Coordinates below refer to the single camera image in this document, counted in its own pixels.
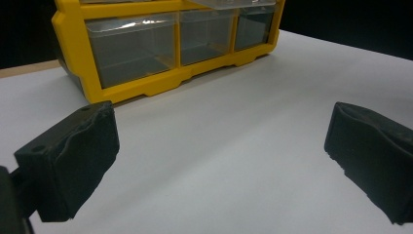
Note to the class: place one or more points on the yellow black drawer organizer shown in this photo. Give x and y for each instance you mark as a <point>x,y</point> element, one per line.
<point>81,55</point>

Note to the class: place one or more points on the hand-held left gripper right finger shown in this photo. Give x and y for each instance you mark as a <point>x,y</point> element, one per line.
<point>373,156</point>

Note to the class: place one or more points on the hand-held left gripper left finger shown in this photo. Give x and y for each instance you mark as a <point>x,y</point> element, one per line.
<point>74,162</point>

